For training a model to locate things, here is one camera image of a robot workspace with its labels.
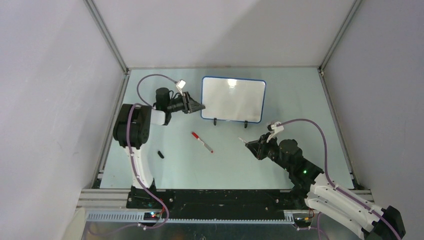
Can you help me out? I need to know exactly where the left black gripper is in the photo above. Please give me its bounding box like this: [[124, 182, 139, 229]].
[[166, 91, 205, 114]]

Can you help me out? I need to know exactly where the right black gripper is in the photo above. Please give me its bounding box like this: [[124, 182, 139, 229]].
[[246, 131, 292, 172]]

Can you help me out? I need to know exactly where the blue framed whiteboard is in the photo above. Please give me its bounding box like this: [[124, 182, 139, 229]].
[[200, 76, 267, 124]]

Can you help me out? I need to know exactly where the black marker cap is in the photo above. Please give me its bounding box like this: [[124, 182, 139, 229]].
[[157, 151, 165, 159]]

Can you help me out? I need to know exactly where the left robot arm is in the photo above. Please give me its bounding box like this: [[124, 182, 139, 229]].
[[112, 87, 206, 189]]

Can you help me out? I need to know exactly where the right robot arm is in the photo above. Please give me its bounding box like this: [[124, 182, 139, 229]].
[[244, 134, 406, 240]]

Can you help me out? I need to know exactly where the red whiteboard marker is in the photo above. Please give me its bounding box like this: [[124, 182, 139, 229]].
[[191, 131, 214, 154]]

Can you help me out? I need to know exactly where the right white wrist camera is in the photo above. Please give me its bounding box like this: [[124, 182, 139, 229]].
[[266, 121, 284, 143]]

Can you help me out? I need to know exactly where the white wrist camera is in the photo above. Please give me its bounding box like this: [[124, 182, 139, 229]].
[[266, 121, 284, 143], [175, 79, 186, 95]]

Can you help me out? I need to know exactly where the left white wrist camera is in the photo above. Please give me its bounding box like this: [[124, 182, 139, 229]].
[[175, 79, 186, 95]]

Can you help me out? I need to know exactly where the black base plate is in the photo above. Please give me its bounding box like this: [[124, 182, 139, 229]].
[[126, 187, 309, 221]]

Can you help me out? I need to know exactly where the aluminium frame rail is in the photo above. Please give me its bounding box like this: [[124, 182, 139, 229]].
[[77, 187, 377, 227]]

